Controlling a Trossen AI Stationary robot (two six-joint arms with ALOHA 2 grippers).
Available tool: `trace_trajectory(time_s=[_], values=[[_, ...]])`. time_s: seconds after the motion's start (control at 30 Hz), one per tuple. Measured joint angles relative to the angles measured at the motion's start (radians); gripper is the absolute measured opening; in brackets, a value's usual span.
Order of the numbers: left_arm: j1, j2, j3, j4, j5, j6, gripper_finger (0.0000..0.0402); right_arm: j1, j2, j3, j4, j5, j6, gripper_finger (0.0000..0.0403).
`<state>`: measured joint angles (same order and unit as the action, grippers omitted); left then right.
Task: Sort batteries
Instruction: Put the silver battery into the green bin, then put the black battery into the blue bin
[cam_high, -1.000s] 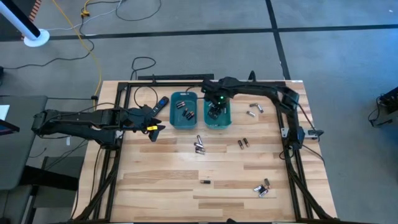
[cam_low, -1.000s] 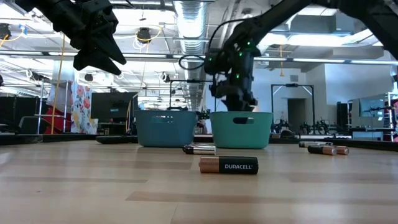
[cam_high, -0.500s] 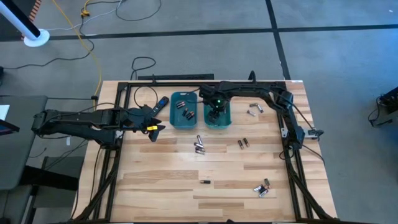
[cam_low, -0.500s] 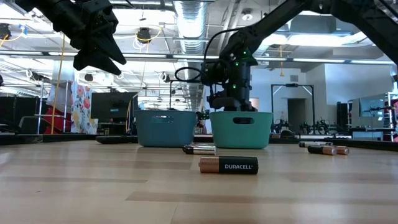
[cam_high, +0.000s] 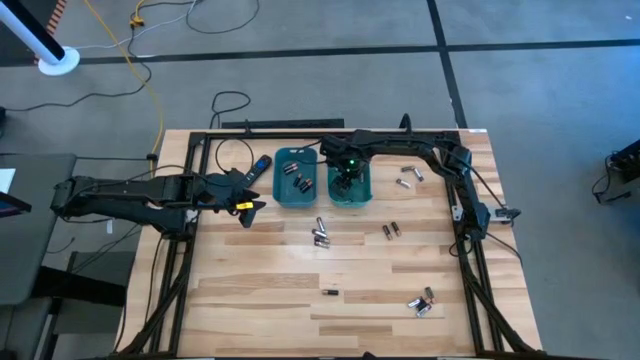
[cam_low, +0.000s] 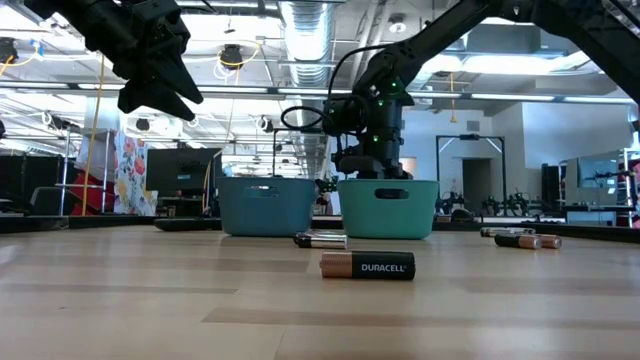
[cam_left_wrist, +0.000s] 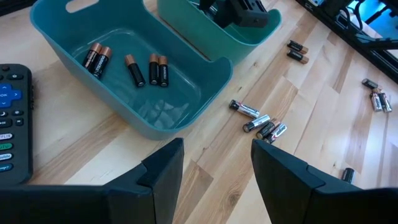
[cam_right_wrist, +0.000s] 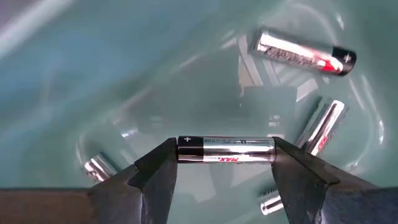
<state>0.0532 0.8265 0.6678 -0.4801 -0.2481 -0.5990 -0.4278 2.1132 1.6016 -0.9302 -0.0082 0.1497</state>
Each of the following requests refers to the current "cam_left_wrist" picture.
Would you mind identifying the teal green plastic bin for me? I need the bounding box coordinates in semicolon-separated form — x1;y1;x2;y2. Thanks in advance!
157;0;283;67

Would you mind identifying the black table edge frame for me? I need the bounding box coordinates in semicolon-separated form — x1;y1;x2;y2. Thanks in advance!
295;0;398;84

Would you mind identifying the black Roku remote control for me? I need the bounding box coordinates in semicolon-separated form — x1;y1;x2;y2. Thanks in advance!
0;63;34;187

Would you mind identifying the dark black AA battery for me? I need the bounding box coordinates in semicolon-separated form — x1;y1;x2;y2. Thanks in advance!
256;119;280;140

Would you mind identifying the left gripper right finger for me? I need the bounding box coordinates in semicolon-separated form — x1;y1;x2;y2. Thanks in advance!
251;139;398;224

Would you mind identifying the blue plastic bin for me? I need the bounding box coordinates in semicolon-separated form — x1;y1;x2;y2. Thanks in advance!
30;0;234;141

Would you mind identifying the Duracell battery black copper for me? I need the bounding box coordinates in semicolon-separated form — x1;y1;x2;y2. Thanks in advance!
82;42;103;70
124;54;146;88
286;39;309;54
341;167;356;184
157;55;170;88
286;49;310;65
361;78;382;93
92;46;113;79
148;53;160;86

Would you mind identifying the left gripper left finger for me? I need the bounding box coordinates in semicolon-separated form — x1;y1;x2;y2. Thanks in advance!
0;138;184;224

